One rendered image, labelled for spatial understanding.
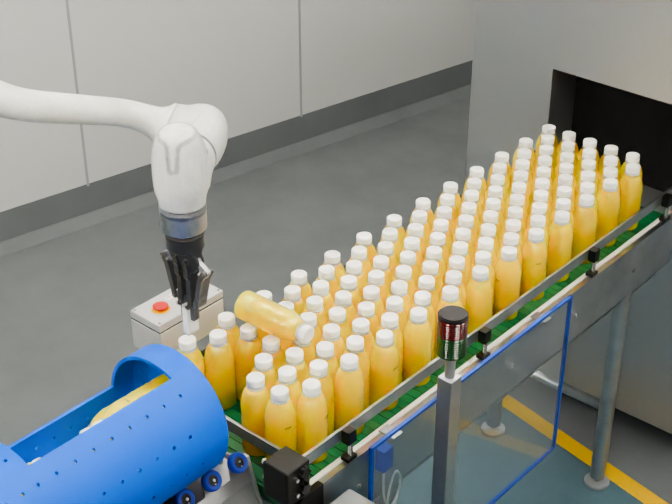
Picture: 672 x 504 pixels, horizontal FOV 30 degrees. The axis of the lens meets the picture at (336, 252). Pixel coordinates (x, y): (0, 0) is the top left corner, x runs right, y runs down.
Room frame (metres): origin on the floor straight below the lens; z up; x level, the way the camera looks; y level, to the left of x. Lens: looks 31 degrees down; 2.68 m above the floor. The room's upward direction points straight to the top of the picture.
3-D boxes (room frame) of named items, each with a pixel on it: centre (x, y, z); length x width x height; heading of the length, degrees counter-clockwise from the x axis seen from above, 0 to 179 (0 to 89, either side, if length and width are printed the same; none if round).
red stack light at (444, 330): (2.13, -0.24, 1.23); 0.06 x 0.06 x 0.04
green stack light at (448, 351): (2.13, -0.24, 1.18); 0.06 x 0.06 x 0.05
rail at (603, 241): (2.61, -0.45, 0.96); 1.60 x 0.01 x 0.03; 139
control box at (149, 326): (2.43, 0.37, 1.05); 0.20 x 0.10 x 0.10; 139
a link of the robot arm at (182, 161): (2.10, 0.29, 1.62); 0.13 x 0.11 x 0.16; 172
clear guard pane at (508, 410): (2.38, -0.34, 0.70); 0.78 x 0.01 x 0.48; 139
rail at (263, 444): (2.14, 0.23, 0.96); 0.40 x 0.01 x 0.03; 49
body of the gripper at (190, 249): (2.09, 0.29, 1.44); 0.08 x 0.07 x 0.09; 49
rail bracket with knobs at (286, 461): (1.98, 0.10, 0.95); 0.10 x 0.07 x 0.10; 49
